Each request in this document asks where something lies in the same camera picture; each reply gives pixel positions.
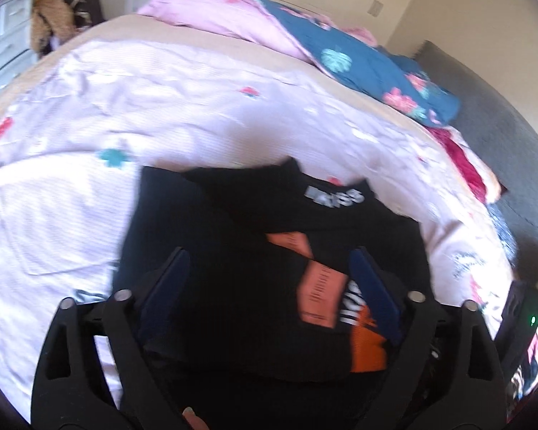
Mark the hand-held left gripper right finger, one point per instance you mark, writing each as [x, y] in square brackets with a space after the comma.
[376, 295]

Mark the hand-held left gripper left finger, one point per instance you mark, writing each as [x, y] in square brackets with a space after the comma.
[166, 286]

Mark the black t-shirt with orange print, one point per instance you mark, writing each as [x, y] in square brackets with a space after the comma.
[233, 255]

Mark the tan clothes pile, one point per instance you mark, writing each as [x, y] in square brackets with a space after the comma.
[49, 20]

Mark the person's left hand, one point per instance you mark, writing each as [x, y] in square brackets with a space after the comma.
[196, 420]

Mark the blue white patterned pillow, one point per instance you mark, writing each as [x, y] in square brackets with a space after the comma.
[504, 233]

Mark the red patterned cloth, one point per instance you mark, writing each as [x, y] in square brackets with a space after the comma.
[461, 161]

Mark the pale pink printed quilt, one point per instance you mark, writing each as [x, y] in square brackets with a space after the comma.
[161, 112]

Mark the grey padded headboard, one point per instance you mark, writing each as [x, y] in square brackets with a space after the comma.
[497, 134]

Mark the pink and blue floral duvet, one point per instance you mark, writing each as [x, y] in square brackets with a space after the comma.
[363, 62]

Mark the bed with beige sheet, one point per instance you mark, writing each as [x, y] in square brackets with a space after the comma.
[170, 29]

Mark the dark bag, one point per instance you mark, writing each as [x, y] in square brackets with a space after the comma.
[87, 9]

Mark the white chest of drawers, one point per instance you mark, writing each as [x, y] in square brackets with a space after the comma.
[4, 40]

